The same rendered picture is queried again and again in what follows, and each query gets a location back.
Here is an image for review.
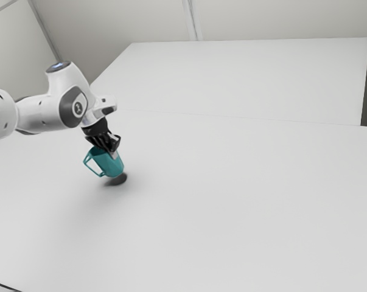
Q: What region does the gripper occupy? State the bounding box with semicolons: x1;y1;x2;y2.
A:
81;119;122;160

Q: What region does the teal faceted mug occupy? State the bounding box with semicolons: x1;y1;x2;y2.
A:
83;145;125;179

